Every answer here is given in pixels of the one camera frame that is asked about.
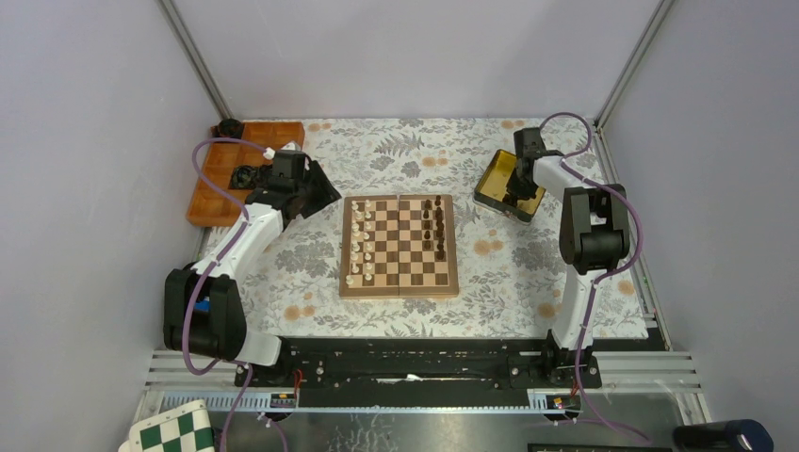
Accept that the gold metal tin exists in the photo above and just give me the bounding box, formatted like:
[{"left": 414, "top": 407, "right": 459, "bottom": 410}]
[{"left": 473, "top": 150, "right": 546, "bottom": 223}]

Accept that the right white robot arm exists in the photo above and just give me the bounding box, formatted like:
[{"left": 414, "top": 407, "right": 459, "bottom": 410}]
[{"left": 503, "top": 127, "right": 630, "bottom": 351}]

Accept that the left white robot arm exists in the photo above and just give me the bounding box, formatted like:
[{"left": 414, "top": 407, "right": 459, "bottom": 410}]
[{"left": 163, "top": 141, "right": 341, "bottom": 387}]

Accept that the wooden chess board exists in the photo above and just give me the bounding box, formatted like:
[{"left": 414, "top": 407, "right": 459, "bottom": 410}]
[{"left": 339, "top": 194, "right": 460, "bottom": 299}]

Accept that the black item tray corner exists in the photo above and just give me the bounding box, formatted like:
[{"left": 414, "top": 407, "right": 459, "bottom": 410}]
[{"left": 213, "top": 119, "right": 245, "bottom": 139}]

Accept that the orange compartment tray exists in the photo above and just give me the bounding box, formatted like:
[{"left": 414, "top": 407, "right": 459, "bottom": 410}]
[{"left": 187, "top": 121, "right": 305, "bottom": 227}]

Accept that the blue cloth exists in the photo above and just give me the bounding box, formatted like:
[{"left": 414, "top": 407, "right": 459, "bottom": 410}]
[{"left": 193, "top": 298, "right": 210, "bottom": 314}]

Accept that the green checkered roll mat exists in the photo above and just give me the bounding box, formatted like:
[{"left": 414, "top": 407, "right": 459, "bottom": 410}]
[{"left": 118, "top": 399, "right": 216, "bottom": 452}]

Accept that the dark cylinder bottle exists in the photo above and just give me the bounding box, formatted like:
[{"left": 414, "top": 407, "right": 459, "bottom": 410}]
[{"left": 672, "top": 419, "right": 775, "bottom": 452}]

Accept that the black cable bundle in tray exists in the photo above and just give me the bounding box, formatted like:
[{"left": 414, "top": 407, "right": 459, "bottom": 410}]
[{"left": 229, "top": 165, "right": 260, "bottom": 190}]

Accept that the black mounting rail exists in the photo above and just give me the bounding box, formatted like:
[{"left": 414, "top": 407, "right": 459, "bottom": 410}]
[{"left": 250, "top": 338, "right": 602, "bottom": 408}]

